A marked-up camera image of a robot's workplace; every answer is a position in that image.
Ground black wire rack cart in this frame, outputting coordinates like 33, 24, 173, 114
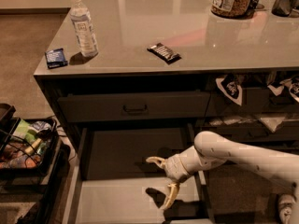
0, 104, 70, 224

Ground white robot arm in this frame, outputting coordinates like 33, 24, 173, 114
147, 131, 299, 224

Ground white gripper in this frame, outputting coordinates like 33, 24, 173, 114
146, 154, 192, 210

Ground grey drawer cabinet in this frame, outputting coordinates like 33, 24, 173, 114
33, 0, 299, 179

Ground clear plastic water bottle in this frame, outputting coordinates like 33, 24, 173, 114
69, 0, 98, 58

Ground dark chocolate bar wrapper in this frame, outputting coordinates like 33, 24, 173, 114
148, 43, 181, 63

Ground black and white chip bag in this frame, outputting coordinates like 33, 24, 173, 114
216, 74, 243, 105

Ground blue snack packet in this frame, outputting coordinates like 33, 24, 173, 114
45, 49, 68, 69

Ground dark glass pitcher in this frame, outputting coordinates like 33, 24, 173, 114
272, 0, 298, 17

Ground green snack bag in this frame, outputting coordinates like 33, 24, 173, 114
12, 119, 53, 147

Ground clear plastic bags in drawer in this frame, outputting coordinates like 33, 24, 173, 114
207, 113, 299, 133

